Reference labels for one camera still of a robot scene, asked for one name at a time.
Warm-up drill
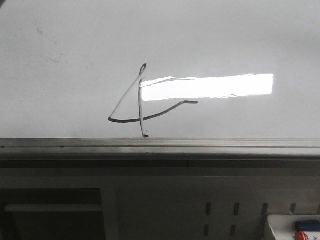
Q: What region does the white slotted pegboard panel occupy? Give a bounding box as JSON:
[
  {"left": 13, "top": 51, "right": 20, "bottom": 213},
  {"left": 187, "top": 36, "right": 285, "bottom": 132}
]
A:
[{"left": 115, "top": 176, "right": 320, "bottom": 240}]

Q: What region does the white whiteboard surface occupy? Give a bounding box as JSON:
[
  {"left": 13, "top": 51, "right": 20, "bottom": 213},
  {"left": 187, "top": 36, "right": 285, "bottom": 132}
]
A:
[{"left": 0, "top": 0, "right": 320, "bottom": 139}]

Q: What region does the aluminium whiteboard frame rail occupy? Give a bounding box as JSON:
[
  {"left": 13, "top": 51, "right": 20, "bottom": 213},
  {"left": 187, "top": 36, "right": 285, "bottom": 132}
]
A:
[{"left": 0, "top": 138, "right": 320, "bottom": 169}]

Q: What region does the white shelf bar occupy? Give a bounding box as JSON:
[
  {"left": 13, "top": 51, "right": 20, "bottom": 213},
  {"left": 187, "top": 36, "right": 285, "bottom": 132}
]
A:
[{"left": 4, "top": 204, "right": 103, "bottom": 213}]

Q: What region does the white storage bin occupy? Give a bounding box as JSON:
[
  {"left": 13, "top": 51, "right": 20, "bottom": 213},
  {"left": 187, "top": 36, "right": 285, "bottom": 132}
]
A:
[{"left": 262, "top": 214, "right": 320, "bottom": 240}]

